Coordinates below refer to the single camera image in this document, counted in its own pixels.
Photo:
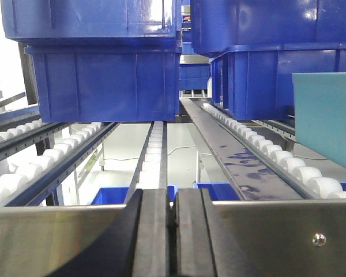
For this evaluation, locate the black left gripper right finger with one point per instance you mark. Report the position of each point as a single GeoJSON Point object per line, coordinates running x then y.
{"type": "Point", "coordinates": [205, 246]}

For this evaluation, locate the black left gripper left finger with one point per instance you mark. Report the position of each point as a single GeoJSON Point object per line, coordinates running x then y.
{"type": "Point", "coordinates": [134, 244]}

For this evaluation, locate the light blue plastic bin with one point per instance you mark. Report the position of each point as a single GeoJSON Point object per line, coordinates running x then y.
{"type": "Point", "coordinates": [320, 113]}

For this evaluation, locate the blue bin below left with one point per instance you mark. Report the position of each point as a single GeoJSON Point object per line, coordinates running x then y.
{"type": "Point", "coordinates": [117, 195]}

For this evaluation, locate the blue bin below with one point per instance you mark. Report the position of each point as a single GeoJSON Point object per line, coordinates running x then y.
{"type": "Point", "coordinates": [117, 195]}
{"type": "Point", "coordinates": [220, 191]}

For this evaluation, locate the blue bin below right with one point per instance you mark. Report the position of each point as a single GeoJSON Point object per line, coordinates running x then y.
{"type": "Point", "coordinates": [220, 191]}

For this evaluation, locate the white roller track centre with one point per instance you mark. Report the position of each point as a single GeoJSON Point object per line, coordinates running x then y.
{"type": "Point", "coordinates": [151, 174]}

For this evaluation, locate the white roller track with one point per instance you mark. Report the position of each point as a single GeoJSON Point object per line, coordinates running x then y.
{"type": "Point", "coordinates": [306, 179]}
{"type": "Point", "coordinates": [151, 174]}
{"type": "Point", "coordinates": [23, 174]}
{"type": "Point", "coordinates": [20, 129]}

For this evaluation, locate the white roller track right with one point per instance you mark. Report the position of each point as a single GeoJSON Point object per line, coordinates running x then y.
{"type": "Point", "coordinates": [306, 179]}

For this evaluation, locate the white roller track far left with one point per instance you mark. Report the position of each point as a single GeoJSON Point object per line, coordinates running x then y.
{"type": "Point", "coordinates": [20, 129]}

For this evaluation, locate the lower left dark blue bin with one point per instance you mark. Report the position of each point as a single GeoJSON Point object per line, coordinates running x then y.
{"type": "Point", "coordinates": [104, 84]}

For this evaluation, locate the dark blue bin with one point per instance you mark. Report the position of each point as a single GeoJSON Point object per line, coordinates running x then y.
{"type": "Point", "coordinates": [255, 82]}
{"type": "Point", "coordinates": [216, 25]}
{"type": "Point", "coordinates": [104, 84]}
{"type": "Point", "coordinates": [116, 23]}

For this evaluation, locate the lower right dark blue bin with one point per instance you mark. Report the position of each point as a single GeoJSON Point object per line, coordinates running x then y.
{"type": "Point", "coordinates": [255, 82]}

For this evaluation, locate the upper left dark blue bin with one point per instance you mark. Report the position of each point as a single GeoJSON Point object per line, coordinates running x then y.
{"type": "Point", "coordinates": [116, 23]}

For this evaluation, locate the upper right dark blue bin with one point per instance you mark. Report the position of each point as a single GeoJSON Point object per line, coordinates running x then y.
{"type": "Point", "coordinates": [216, 25]}

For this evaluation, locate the grey metal divider rail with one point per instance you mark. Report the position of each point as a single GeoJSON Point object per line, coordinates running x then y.
{"type": "Point", "coordinates": [230, 159]}

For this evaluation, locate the steel shelf front rail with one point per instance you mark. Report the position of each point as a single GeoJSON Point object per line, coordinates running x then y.
{"type": "Point", "coordinates": [276, 236]}

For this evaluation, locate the rail screw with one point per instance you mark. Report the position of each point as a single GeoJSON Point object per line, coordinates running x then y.
{"type": "Point", "coordinates": [319, 240]}

